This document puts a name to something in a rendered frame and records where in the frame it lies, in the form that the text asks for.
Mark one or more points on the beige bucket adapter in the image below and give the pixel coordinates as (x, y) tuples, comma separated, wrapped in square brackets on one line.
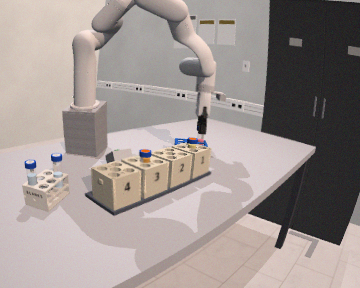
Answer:
[(154, 179), (200, 158), (179, 165), (116, 192)]

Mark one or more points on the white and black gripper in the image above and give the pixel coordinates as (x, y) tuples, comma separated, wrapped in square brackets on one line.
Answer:
[(203, 108)]

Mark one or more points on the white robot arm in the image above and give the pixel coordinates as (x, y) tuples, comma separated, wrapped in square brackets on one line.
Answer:
[(86, 42)]

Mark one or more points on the beige tube rack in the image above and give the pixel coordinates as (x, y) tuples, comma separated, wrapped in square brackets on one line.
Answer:
[(38, 198)]

